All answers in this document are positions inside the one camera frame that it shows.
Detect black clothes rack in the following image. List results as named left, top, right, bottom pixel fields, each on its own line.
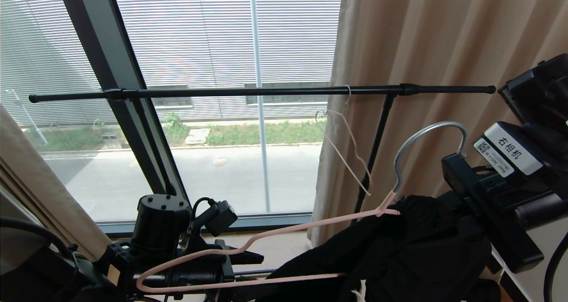
left=28, top=83, right=496, bottom=278

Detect black shorts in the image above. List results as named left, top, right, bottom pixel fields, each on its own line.
left=257, top=195, right=494, bottom=302

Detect pink clothes hanger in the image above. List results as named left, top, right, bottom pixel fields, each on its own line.
left=315, top=84, right=374, bottom=196
left=135, top=121, right=469, bottom=294

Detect black cable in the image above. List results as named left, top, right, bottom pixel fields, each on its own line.
left=543, top=233, right=568, bottom=302
left=0, top=216, right=77, bottom=268
left=190, top=197, right=219, bottom=220

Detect window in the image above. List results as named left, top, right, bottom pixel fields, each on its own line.
left=0, top=0, right=345, bottom=236

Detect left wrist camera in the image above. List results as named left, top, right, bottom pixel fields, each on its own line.
left=185, top=198, right=239, bottom=249

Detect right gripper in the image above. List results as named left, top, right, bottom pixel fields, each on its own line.
left=442, top=153, right=568, bottom=274

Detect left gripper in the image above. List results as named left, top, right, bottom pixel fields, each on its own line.
left=168, top=251, right=236, bottom=292

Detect beige curtain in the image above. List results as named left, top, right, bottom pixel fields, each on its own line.
left=307, top=0, right=568, bottom=249
left=0, top=105, right=111, bottom=260

